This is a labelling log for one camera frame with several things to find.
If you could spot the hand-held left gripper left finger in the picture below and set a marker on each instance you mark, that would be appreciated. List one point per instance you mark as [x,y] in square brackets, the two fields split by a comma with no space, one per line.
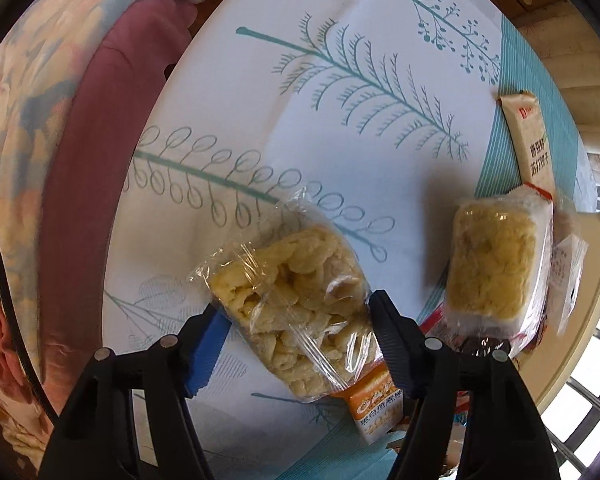
[210,350]

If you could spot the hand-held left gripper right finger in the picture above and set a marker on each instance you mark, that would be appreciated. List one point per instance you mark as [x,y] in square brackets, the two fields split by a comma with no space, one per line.
[385,330]

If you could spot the clear packet of yellow crisps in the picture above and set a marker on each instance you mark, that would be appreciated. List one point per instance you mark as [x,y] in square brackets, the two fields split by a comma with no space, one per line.
[285,280]

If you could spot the cream plastic container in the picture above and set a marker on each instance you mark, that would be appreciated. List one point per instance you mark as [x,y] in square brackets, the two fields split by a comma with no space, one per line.
[592,270]

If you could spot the beige cracker packet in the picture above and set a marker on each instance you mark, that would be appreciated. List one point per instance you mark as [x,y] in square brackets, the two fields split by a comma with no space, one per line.
[530,150]

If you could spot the square yellow snack packet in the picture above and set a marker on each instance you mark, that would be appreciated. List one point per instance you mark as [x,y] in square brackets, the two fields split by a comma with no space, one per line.
[495,255]

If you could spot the small white snack packet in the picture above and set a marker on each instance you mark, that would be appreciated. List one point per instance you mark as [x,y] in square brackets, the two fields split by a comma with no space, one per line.
[567,270]

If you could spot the window grille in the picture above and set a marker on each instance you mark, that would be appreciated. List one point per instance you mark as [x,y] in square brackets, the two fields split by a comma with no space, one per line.
[580,400]

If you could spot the pink cloth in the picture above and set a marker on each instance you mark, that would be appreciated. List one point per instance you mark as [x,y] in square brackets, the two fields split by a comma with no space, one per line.
[95,160]

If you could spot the floral blanket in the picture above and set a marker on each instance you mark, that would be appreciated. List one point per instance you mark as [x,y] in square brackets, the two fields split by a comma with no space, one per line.
[25,110]

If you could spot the beige curtain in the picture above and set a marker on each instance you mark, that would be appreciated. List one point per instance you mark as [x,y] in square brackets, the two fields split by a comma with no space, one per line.
[580,75]

